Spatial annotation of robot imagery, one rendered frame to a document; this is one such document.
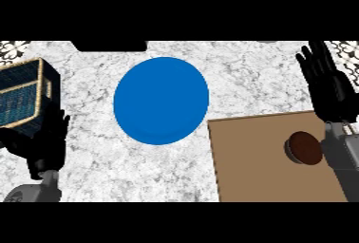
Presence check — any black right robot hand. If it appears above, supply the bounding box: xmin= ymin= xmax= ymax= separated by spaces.
xmin=294 ymin=40 xmax=359 ymax=124

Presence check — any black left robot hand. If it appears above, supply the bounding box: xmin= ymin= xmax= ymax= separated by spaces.
xmin=0 ymin=108 xmax=71 ymax=181

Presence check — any chocolate brown cupcake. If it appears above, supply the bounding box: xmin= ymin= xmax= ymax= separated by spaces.
xmin=284 ymin=131 xmax=325 ymax=166

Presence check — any brown wooden tray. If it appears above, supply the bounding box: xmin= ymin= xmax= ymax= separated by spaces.
xmin=207 ymin=110 xmax=350 ymax=203

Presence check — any blue oval plate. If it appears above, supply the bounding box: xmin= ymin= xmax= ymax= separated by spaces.
xmin=113 ymin=56 xmax=210 ymax=146

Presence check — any dark blue box gold trim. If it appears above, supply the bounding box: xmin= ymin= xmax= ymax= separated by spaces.
xmin=0 ymin=57 xmax=62 ymax=139

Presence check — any black appliance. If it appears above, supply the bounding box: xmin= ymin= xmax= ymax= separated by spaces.
xmin=70 ymin=40 xmax=149 ymax=52

